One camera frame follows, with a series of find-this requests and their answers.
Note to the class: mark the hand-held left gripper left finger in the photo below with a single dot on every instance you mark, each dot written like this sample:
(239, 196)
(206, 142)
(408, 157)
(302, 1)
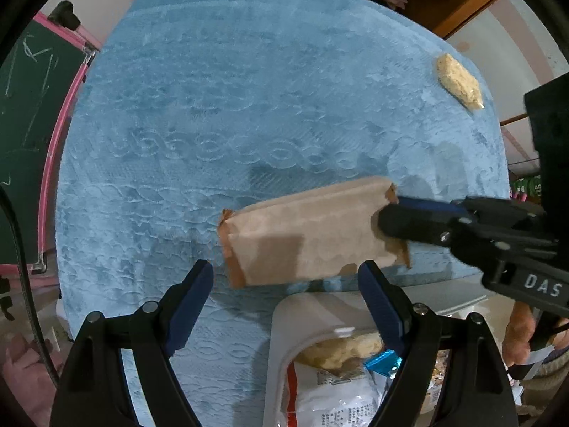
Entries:
(195, 296)

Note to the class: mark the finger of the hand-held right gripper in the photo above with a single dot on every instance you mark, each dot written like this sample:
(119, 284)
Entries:
(413, 227)
(426, 204)

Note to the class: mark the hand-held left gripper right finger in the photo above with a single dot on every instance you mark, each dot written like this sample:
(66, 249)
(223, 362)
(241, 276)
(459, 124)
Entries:
(378, 296)

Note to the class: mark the rice cracker snack packet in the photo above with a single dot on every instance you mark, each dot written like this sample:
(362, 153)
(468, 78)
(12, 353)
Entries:
(458, 81)
(338, 351)

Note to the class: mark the white plastic bin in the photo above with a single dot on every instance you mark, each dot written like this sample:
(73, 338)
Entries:
(306, 320)

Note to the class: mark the brown snack packet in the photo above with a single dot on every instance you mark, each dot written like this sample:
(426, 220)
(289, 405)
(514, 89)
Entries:
(302, 231)

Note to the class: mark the white packet with red edge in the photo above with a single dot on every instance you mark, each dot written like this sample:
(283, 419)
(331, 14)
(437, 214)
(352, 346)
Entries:
(329, 396)

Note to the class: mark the person's right forearm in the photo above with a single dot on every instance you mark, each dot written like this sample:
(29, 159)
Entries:
(553, 376)

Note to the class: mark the person's right hand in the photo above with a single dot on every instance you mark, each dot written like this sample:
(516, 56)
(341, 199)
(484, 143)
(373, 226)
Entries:
(520, 329)

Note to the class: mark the pink green bag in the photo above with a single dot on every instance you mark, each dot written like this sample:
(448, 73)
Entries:
(527, 187)

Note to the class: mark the pink fluffy cloth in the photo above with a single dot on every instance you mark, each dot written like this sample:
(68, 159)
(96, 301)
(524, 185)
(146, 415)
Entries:
(26, 364)

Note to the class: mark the wooden cabinet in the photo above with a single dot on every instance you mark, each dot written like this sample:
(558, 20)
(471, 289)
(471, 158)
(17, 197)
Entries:
(471, 0)

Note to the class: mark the black easel clamp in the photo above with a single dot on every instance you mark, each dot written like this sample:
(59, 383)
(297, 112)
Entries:
(4, 296)

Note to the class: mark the blue textured table cloth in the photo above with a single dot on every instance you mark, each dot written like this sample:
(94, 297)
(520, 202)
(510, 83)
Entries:
(222, 98)

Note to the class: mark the black easel knob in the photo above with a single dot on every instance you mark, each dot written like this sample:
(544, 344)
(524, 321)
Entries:
(66, 13)

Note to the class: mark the green chalkboard with pink frame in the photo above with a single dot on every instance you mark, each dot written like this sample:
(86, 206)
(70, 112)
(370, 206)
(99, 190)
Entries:
(26, 120)

